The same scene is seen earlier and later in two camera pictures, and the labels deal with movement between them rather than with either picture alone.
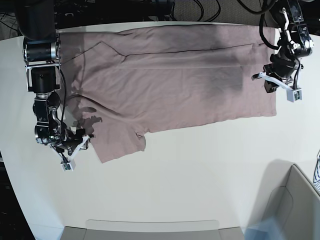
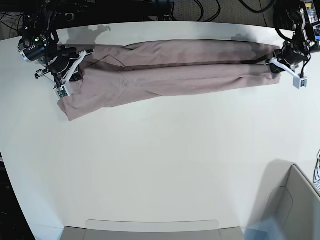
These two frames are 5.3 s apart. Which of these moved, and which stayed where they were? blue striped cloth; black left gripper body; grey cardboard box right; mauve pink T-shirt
Moved: black left gripper body; mauve pink T-shirt
Stayed: blue striped cloth; grey cardboard box right
